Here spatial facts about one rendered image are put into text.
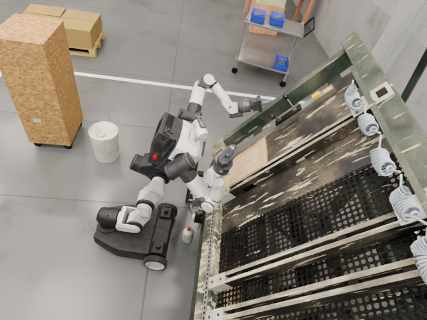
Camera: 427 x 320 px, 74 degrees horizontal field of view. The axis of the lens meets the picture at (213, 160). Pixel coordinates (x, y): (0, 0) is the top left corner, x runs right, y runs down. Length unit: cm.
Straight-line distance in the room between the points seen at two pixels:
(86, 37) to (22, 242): 329
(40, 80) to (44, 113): 38
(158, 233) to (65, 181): 120
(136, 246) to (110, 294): 41
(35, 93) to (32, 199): 101
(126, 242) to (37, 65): 170
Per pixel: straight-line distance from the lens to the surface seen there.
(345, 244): 125
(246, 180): 181
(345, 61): 210
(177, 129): 170
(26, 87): 319
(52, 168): 347
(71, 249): 287
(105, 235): 268
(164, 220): 270
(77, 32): 519
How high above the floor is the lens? 249
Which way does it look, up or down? 46 degrees down
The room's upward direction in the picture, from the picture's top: 14 degrees clockwise
